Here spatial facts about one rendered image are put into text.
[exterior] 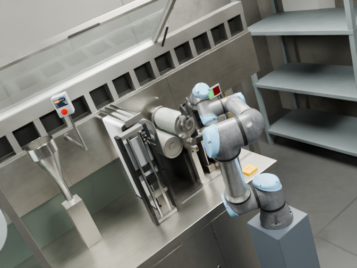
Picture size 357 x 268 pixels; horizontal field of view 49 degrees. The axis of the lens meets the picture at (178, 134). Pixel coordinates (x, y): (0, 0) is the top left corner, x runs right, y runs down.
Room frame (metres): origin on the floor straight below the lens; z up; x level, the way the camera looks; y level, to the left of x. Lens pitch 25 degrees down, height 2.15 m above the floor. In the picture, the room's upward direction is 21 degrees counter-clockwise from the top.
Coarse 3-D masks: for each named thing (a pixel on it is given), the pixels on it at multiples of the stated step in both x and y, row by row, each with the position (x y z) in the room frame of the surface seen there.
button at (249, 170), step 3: (249, 165) 1.90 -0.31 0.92; (252, 165) 1.89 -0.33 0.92; (243, 168) 1.90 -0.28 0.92; (246, 168) 1.89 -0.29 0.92; (249, 168) 1.88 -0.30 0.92; (252, 168) 1.87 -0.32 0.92; (255, 168) 1.86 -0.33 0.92; (243, 171) 1.87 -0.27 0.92; (246, 171) 1.86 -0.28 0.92; (249, 171) 1.85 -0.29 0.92; (252, 171) 1.84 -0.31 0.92; (255, 171) 1.85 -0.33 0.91; (246, 174) 1.85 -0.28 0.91; (249, 174) 1.83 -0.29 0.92
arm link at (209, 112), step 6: (198, 102) 1.71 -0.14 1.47; (204, 102) 1.70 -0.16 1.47; (210, 102) 1.70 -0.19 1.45; (216, 102) 1.69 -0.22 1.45; (198, 108) 1.70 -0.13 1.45; (204, 108) 1.68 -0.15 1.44; (210, 108) 1.67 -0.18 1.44; (216, 108) 1.66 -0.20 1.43; (222, 108) 1.66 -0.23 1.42; (204, 114) 1.66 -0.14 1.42; (210, 114) 1.65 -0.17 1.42; (216, 114) 1.66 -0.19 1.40; (222, 114) 1.67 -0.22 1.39; (204, 120) 1.65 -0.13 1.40; (210, 120) 1.64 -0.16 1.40; (216, 120) 1.65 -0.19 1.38
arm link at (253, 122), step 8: (232, 96) 1.68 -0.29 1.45; (240, 96) 1.67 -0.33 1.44; (224, 104) 1.66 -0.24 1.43; (232, 104) 1.57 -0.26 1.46; (240, 104) 1.51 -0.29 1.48; (224, 112) 1.66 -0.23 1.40; (232, 112) 1.53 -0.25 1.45; (240, 112) 1.42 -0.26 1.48; (248, 112) 1.33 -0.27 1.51; (256, 112) 1.33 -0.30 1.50; (240, 120) 1.28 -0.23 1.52; (248, 120) 1.28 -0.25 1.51; (256, 120) 1.28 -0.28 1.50; (264, 120) 1.33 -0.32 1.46; (248, 128) 1.25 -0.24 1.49; (256, 128) 1.26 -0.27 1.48; (248, 136) 1.25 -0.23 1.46; (256, 136) 1.26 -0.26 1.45; (248, 144) 1.27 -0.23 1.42
